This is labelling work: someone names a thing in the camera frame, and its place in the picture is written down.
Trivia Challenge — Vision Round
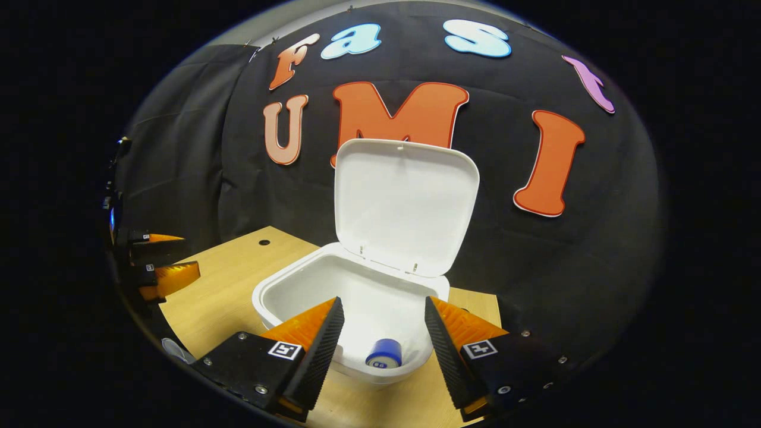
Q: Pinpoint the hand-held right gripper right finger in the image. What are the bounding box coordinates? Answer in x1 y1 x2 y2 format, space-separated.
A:
424 295 571 423

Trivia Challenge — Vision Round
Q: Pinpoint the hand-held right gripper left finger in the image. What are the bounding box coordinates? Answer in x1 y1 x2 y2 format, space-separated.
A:
193 296 345 423

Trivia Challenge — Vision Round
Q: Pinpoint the blue pop can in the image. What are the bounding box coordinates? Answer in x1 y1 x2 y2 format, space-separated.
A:
365 339 402 369

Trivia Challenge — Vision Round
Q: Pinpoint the white desktop garbage bin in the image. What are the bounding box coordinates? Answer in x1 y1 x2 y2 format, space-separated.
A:
251 139 480 384

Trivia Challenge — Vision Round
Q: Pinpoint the wooden desktop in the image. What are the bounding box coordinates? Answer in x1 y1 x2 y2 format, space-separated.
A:
159 226 503 428

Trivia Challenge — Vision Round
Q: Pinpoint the black backdrop cloth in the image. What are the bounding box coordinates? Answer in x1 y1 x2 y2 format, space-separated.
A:
113 0 661 357

